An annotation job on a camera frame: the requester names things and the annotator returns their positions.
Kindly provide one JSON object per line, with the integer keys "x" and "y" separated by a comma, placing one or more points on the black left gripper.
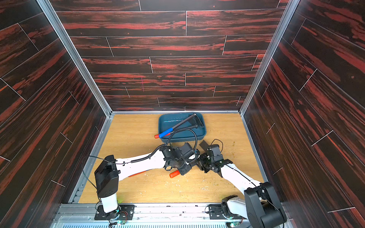
{"x": 185, "y": 171}

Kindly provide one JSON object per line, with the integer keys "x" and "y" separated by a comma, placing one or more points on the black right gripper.
{"x": 204, "y": 159}

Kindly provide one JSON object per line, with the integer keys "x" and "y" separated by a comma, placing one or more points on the chrome hoe blue grip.
{"x": 168, "y": 131}

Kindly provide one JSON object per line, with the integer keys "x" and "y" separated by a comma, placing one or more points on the green handle red tip hoe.
{"x": 137, "y": 174}

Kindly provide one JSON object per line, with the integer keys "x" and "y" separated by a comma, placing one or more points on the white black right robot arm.
{"x": 261, "y": 205}

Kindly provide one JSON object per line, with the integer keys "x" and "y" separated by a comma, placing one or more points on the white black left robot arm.
{"x": 111, "y": 171}

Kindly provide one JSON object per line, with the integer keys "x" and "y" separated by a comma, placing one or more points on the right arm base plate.
{"x": 220, "y": 211}

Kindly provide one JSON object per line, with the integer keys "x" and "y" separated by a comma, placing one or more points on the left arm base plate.
{"x": 124, "y": 212}

